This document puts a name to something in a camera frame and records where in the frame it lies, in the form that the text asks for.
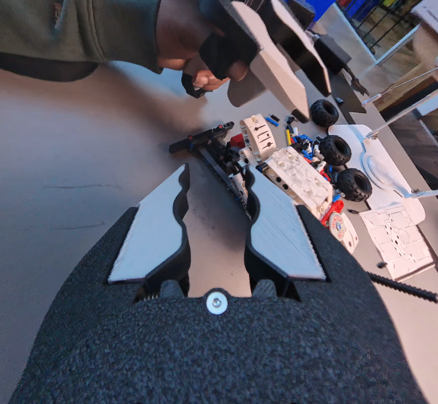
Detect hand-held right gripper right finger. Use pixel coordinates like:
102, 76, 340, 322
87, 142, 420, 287
244, 167, 326, 281

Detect white book stand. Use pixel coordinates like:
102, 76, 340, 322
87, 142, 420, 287
328, 65, 438, 227

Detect black rubber toy tyre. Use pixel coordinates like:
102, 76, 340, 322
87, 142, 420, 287
310, 99, 340, 128
337, 168, 373, 203
318, 135, 352, 167

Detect person's left hand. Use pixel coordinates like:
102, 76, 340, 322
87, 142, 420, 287
156, 0, 248, 91

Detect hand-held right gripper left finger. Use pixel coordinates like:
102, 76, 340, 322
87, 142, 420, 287
108, 163, 191, 284

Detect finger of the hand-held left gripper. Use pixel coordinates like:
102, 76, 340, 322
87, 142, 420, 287
230, 0, 311, 123
267, 0, 332, 96

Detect grey desk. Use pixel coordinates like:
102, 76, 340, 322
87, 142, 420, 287
0, 0, 438, 404

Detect black power adapter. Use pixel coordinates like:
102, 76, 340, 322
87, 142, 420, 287
313, 34, 352, 74

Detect pile of small brick parts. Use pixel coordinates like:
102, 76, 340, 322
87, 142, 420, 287
267, 113, 339, 179

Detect black ribbed flexible hose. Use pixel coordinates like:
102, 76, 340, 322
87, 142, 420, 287
368, 271, 438, 303

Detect white toy truck model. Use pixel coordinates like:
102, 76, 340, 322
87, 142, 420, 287
169, 113, 360, 255

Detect person's left forearm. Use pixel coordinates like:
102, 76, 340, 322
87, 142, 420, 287
0, 0, 165, 83

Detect white sticker sheet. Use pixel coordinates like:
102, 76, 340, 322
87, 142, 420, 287
359, 204, 435, 281

